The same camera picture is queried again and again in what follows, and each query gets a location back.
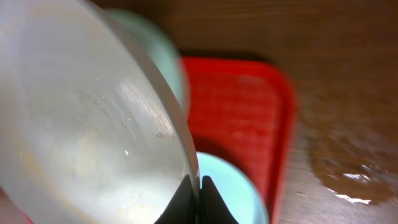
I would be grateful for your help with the white plate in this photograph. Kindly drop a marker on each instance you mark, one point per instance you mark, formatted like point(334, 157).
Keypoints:
point(90, 130)

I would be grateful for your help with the light blue plate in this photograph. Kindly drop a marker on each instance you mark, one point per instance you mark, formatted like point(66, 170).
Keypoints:
point(236, 189)

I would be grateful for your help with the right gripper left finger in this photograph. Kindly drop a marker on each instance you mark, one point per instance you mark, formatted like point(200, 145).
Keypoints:
point(181, 209)

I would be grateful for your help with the mint green plate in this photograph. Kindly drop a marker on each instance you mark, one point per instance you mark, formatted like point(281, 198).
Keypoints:
point(160, 49)

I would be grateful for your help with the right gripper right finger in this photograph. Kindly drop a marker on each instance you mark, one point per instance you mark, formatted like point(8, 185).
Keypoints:
point(213, 209)

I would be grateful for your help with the red plastic tray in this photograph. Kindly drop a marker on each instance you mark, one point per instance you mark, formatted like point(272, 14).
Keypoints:
point(243, 112)

